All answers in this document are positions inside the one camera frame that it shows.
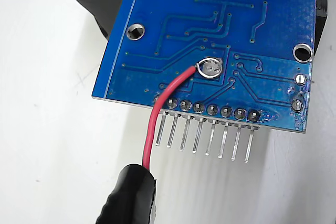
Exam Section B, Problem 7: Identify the blue printed circuit board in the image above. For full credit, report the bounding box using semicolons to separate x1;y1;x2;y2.
91;0;317;164

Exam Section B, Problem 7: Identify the red wire with looped end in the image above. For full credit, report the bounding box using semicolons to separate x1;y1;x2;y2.
141;57;224;170

